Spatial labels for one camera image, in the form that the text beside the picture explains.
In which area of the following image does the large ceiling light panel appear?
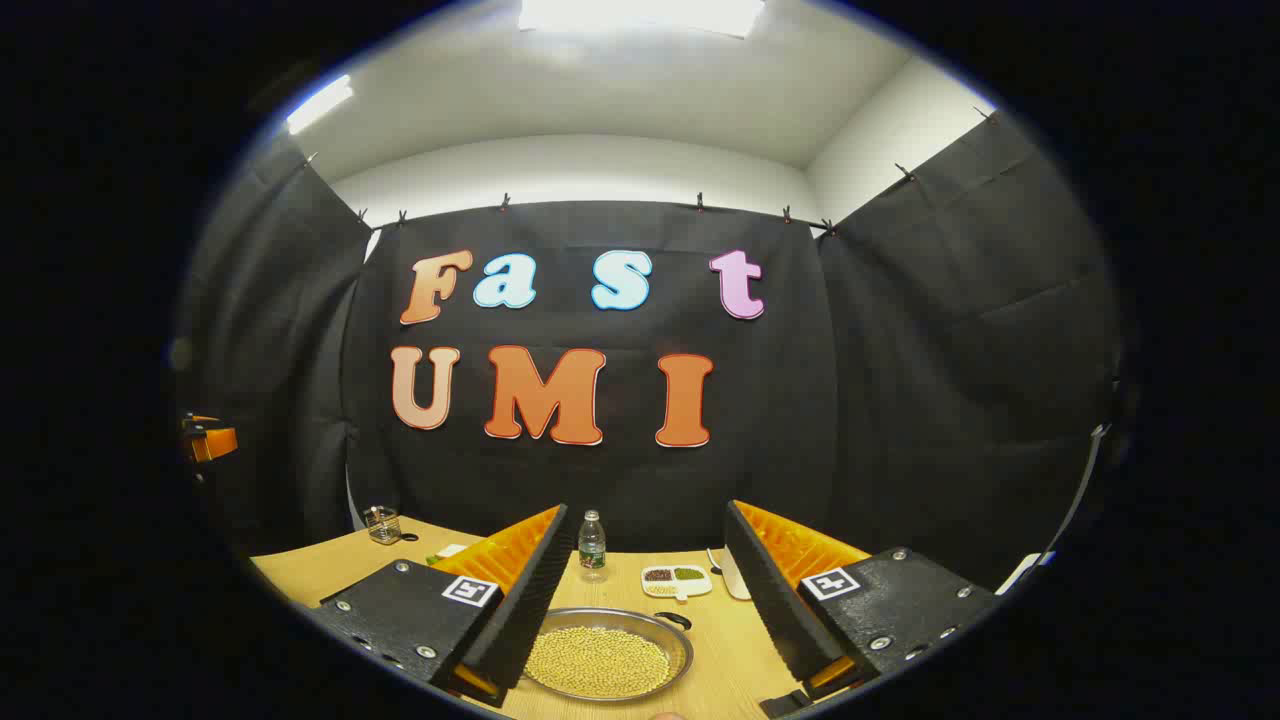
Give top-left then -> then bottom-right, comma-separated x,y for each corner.
517,0 -> 766,39

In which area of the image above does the clear plastic water bottle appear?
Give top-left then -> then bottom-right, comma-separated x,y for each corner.
578,510 -> 608,583

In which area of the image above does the small ceiling light panel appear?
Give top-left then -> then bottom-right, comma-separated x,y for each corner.
286,75 -> 354,136

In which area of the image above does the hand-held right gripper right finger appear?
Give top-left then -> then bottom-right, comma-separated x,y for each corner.
722,499 -> 1001,701

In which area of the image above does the pile of soybeans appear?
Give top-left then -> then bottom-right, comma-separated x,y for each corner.
525,626 -> 673,699

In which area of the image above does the black backdrop cloth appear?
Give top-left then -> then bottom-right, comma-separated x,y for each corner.
175,110 -> 1126,591

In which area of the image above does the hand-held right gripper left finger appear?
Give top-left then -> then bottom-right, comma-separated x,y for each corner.
318,503 -> 579,707

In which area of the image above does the steel pot with black handles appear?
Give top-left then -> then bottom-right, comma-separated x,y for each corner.
520,606 -> 695,703

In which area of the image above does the white divided bean dish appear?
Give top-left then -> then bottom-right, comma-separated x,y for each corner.
641,565 -> 714,603

